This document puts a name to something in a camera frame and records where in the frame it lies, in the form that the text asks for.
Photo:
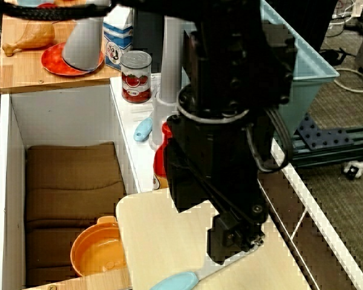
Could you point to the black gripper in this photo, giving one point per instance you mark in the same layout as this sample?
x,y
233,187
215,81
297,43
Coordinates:
x,y
217,151

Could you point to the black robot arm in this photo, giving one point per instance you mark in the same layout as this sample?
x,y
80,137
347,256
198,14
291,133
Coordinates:
x,y
236,51

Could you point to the pale wooden cutting board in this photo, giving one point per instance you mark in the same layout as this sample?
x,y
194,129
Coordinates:
x,y
169,235

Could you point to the narrow bamboo counter board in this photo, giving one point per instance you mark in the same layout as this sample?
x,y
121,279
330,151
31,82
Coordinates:
x,y
87,282

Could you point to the large bamboo counter board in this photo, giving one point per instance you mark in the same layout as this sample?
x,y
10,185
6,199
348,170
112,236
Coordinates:
x,y
27,75

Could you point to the red ketchup bottle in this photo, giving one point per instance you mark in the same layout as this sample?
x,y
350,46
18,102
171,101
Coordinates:
x,y
160,169

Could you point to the orange plastic pot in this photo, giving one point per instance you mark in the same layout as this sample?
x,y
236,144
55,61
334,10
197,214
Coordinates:
x,y
96,253

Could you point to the brown folded cloth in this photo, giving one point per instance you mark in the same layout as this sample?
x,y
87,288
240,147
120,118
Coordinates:
x,y
72,181

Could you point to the tomato can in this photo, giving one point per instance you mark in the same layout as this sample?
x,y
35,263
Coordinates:
x,y
136,78

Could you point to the grey toy faucet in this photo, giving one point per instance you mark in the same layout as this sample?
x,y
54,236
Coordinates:
x,y
171,60

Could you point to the teal plastic bin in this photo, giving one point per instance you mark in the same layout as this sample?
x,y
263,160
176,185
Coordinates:
x,y
311,81

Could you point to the white toy sink cabinet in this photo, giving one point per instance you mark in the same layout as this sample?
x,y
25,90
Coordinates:
x,y
63,114

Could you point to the blue white milk carton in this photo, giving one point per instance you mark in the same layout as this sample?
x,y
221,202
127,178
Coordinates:
x,y
118,36

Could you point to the red plate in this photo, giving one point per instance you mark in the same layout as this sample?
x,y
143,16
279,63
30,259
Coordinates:
x,y
53,62

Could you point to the toy chicken drumstick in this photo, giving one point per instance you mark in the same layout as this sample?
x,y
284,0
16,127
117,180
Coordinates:
x,y
33,37

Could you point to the blue aluminium frame bracket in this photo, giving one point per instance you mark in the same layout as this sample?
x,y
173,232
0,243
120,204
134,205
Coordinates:
x,y
323,139

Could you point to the dark grey post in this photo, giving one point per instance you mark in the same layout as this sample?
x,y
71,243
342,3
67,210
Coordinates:
x,y
146,36

